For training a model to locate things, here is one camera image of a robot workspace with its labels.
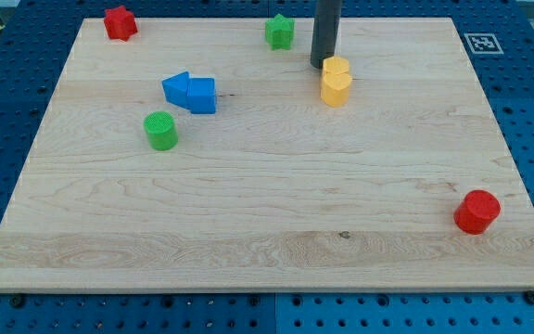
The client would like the yellow hexagon block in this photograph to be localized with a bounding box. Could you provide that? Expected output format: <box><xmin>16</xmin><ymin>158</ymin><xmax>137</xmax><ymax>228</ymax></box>
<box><xmin>322</xmin><ymin>56</ymin><xmax>350</xmax><ymax>75</ymax></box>

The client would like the yellow heart block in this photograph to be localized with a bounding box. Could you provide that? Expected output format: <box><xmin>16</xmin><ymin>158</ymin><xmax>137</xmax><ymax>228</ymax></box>
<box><xmin>321</xmin><ymin>73</ymin><xmax>353</xmax><ymax>108</ymax></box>

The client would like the light wooden board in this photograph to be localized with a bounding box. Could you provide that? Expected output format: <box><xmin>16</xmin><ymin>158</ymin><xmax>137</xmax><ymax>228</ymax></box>
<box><xmin>0</xmin><ymin>18</ymin><xmax>534</xmax><ymax>294</ymax></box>

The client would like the blue cube block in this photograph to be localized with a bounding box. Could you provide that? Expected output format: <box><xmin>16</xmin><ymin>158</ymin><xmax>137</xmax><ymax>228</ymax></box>
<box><xmin>187</xmin><ymin>78</ymin><xmax>216</xmax><ymax>114</ymax></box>

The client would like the green cylinder block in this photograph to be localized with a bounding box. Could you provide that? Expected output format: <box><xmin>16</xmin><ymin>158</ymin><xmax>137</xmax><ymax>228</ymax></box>
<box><xmin>144</xmin><ymin>111</ymin><xmax>178</xmax><ymax>150</ymax></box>

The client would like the blue triangle block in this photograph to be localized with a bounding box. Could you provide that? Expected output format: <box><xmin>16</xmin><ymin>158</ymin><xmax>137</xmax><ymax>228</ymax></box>
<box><xmin>161</xmin><ymin>71</ymin><xmax>190</xmax><ymax>109</ymax></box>

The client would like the green star block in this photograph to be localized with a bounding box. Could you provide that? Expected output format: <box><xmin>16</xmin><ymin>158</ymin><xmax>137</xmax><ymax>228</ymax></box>
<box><xmin>264</xmin><ymin>14</ymin><xmax>295</xmax><ymax>50</ymax></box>

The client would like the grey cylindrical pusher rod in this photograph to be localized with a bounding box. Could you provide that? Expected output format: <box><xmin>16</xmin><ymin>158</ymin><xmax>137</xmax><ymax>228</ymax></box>
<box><xmin>310</xmin><ymin>0</ymin><xmax>343</xmax><ymax>69</ymax></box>

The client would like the red star block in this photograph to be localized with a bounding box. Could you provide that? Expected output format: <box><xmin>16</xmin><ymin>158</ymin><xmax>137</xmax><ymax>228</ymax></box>
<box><xmin>104</xmin><ymin>5</ymin><xmax>138</xmax><ymax>41</ymax></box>

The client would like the red cylinder block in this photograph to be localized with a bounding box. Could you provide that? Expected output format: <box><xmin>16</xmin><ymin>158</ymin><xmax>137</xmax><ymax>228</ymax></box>
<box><xmin>453</xmin><ymin>189</ymin><xmax>502</xmax><ymax>235</ymax></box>

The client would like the white fiducial marker tag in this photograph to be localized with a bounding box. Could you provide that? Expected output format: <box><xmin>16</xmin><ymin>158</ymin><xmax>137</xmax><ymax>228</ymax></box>
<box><xmin>464</xmin><ymin>32</ymin><xmax>503</xmax><ymax>55</ymax></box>

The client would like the black bolt front left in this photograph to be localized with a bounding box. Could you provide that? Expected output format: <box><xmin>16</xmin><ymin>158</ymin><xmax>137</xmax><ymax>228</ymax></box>
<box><xmin>8</xmin><ymin>294</ymin><xmax>26</xmax><ymax>309</ymax></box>

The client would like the black bolt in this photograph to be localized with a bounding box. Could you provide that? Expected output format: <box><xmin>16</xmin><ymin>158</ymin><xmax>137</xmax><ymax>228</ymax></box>
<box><xmin>523</xmin><ymin>290</ymin><xmax>534</xmax><ymax>305</ymax></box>
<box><xmin>8</xmin><ymin>294</ymin><xmax>26</xmax><ymax>309</ymax></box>

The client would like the black bolt front right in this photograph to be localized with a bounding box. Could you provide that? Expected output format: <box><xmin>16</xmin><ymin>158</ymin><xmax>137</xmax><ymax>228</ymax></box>
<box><xmin>523</xmin><ymin>290</ymin><xmax>534</xmax><ymax>305</ymax></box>

